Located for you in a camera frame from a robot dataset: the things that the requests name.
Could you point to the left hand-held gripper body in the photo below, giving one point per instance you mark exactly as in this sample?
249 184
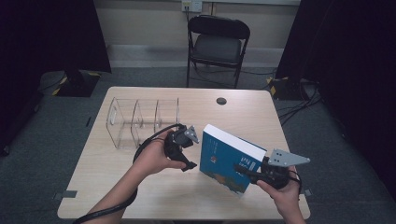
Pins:
176 143

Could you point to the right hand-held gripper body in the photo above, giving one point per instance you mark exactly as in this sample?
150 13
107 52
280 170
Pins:
280 175

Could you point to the blue book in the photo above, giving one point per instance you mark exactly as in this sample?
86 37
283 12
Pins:
221 155

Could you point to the clear acrylic book rack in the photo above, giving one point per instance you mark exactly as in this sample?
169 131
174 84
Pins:
137 121

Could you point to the person's right hand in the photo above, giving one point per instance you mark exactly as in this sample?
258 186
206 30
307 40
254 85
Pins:
286 199

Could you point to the person's left hand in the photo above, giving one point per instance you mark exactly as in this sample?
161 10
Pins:
152 158

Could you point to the small grey tape piece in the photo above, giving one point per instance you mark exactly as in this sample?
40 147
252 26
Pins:
307 192

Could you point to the black stand base yellow tape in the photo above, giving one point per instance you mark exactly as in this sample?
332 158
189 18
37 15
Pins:
286 88
77 84

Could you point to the black folding chair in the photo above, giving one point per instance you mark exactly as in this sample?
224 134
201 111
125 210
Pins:
216 48

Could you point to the grey tape strip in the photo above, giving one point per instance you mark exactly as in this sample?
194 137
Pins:
67 194

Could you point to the white wall outlet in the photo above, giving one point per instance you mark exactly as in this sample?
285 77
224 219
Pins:
192 5

